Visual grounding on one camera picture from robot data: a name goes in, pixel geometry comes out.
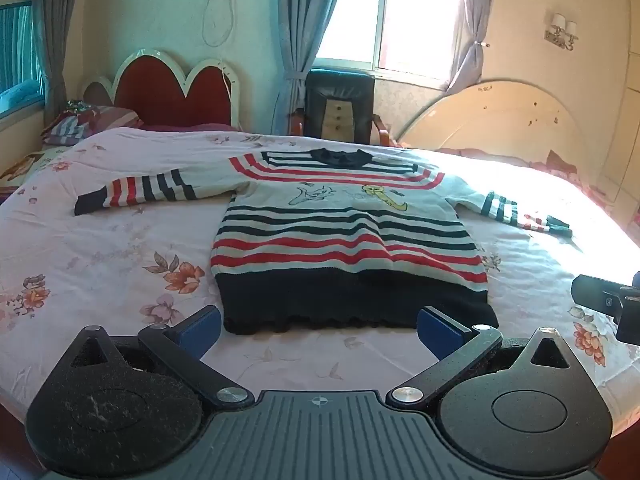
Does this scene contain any cartoon print blanket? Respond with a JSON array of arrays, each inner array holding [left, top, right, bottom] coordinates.
[[0, 152, 45, 187]]

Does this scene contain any grey curtain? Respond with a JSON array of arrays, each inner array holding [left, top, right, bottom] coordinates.
[[445, 0, 501, 94], [275, 0, 352, 137], [32, 0, 92, 127]]

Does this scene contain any bright sliding window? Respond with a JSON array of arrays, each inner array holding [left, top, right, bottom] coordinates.
[[315, 0, 468, 82]]

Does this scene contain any window with teal glass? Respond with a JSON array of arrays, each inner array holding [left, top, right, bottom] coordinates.
[[0, 0, 47, 117]]

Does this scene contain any twin wall lamp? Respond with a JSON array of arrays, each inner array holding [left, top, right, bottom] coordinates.
[[544, 10, 580, 51]]

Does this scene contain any round cream board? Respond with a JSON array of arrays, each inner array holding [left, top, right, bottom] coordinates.
[[397, 79, 602, 187]]

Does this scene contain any white hanging cable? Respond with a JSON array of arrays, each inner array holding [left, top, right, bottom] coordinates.
[[201, 0, 237, 47]]

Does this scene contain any striped knit sweater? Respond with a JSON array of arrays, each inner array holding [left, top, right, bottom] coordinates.
[[74, 147, 573, 336]]

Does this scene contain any bed with floral sheet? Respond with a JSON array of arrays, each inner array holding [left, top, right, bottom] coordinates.
[[0, 125, 640, 431]]

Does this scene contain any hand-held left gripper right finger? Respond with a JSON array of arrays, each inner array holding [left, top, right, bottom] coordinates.
[[387, 306, 581, 408]]

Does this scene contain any purple striped pillow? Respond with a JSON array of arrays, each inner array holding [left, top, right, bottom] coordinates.
[[42, 102, 144, 147]]

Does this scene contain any black leather chair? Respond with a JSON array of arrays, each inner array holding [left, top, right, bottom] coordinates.
[[290, 69, 396, 147]]

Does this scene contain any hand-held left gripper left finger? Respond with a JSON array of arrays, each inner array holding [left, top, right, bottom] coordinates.
[[65, 305, 254, 407]]

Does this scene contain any red heart-shaped headboard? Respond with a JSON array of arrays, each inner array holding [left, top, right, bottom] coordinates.
[[82, 49, 238, 128]]

